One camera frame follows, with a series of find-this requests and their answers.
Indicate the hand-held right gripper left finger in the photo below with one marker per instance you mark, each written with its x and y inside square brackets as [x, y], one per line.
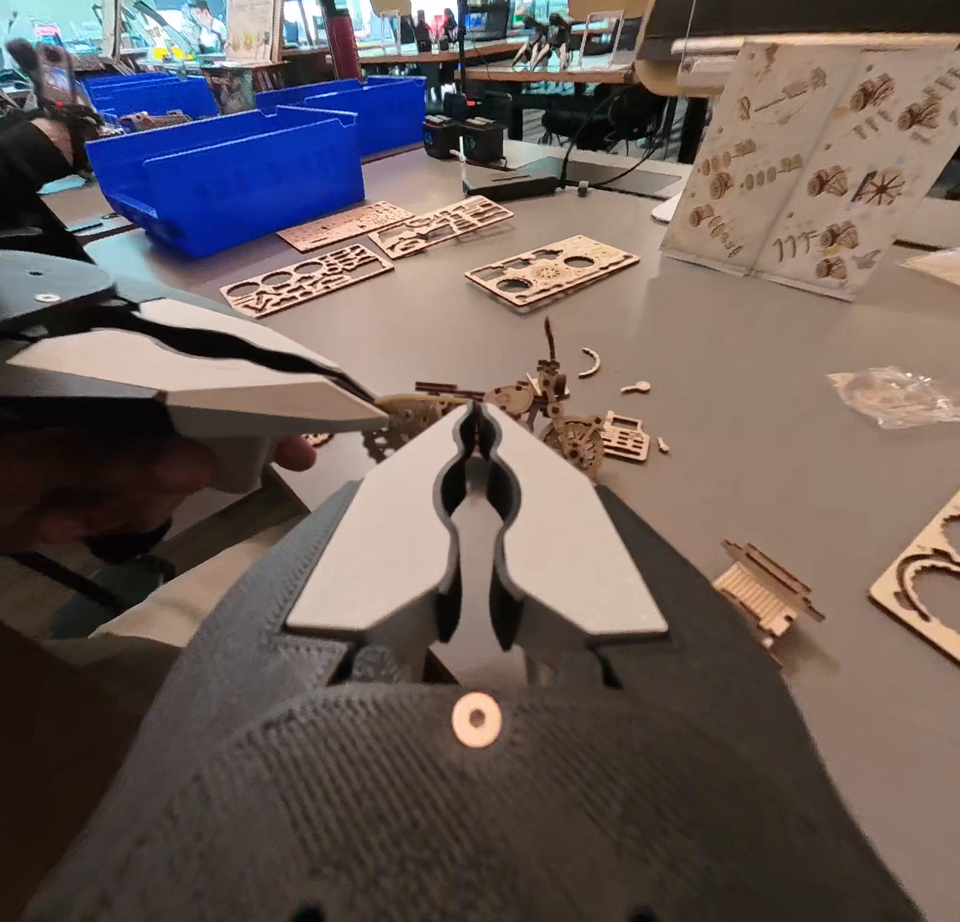
[375, 554]

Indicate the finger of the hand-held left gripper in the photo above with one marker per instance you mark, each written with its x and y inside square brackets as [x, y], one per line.
[247, 333]
[247, 404]

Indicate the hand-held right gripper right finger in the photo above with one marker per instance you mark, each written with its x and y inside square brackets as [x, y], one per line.
[585, 554]

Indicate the grey desk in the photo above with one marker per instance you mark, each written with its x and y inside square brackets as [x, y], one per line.
[750, 449]

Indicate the person's left hand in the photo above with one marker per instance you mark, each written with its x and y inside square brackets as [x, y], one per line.
[90, 487]

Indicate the small slotted wooden plate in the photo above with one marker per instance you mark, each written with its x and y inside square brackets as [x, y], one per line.
[626, 438]

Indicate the pale wooden part sheet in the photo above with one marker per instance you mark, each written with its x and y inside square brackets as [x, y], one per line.
[330, 231]

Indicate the wooden part sheet round holes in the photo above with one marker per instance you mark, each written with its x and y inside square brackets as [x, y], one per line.
[367, 261]

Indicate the blue plastic bin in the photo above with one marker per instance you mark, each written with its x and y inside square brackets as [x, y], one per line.
[360, 111]
[150, 96]
[225, 179]

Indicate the wooden motorcycle model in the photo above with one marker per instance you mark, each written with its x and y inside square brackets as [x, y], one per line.
[525, 397]

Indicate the wooden part sheet small cutouts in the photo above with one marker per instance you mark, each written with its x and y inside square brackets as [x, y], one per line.
[390, 243]

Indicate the small round-headed wooden piece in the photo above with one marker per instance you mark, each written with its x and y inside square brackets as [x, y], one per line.
[641, 387]

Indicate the curved wooden arc piece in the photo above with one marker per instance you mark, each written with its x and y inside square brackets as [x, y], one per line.
[595, 363]

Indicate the person's beige trousers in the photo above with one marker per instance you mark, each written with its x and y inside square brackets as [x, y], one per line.
[150, 607]

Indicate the black charging dock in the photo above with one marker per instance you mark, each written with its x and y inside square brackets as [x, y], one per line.
[465, 141]

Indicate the wooden part sheet gear cutouts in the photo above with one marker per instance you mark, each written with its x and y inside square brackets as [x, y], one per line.
[600, 261]

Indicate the black power brick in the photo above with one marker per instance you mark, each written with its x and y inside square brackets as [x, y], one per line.
[510, 185]

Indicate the wooden part sheet large rings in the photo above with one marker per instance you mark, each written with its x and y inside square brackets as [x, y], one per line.
[900, 584]

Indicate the crumpled clear plastic bag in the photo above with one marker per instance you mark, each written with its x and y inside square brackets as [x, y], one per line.
[900, 397]

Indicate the small white device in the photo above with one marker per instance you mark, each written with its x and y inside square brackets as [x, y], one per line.
[666, 209]

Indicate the person's brown sweater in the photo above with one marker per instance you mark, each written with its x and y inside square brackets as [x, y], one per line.
[45, 749]

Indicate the instruction booklet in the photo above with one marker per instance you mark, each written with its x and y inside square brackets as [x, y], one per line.
[787, 149]

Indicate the small wooden ribbed frame assembly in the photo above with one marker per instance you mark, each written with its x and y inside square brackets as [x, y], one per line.
[757, 588]

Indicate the dark red post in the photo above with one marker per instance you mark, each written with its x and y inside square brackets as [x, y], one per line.
[343, 44]

